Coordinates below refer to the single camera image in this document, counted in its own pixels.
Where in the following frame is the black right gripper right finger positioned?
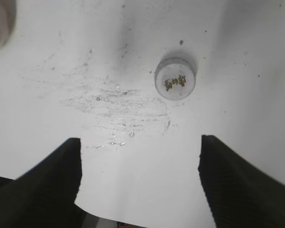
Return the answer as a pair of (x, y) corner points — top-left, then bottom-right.
(198, 135), (285, 228)

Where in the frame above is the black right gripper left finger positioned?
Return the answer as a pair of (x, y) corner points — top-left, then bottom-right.
(0, 138), (86, 228)

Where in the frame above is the white bottle cap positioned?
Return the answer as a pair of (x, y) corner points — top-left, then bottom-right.
(154, 57), (196, 101)

